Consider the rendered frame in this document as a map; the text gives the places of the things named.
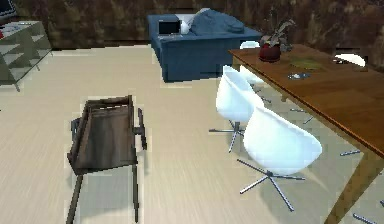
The white shell chair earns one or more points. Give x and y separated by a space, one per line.
351 59
234 96
280 141
249 60

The blue sofa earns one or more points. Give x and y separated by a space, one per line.
196 55

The black laptop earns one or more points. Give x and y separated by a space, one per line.
169 26

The dark wooden cart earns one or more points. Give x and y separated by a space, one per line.
106 136

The white pillow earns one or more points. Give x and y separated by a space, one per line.
185 22

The blue cushion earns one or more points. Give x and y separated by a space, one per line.
213 22

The house plant in red pot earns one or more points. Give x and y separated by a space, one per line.
271 43

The small blue grey dish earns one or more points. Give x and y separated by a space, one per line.
298 76

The green place mat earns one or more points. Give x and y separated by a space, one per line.
306 63

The brown wooden dining table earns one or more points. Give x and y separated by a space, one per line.
333 86

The grey glass shelf unit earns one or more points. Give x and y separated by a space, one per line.
20 50

